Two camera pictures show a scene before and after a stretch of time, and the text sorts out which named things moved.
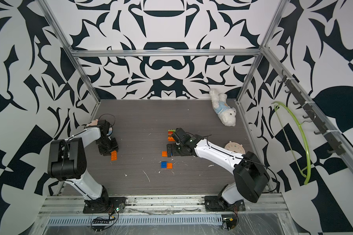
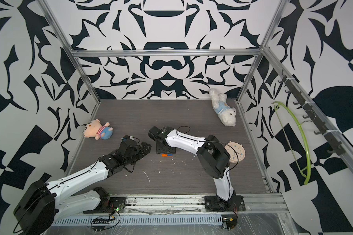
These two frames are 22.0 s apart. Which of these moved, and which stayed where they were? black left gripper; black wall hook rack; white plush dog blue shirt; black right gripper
Moved: black left gripper; black right gripper
Stayed: white plush dog blue shirt; black wall hook rack
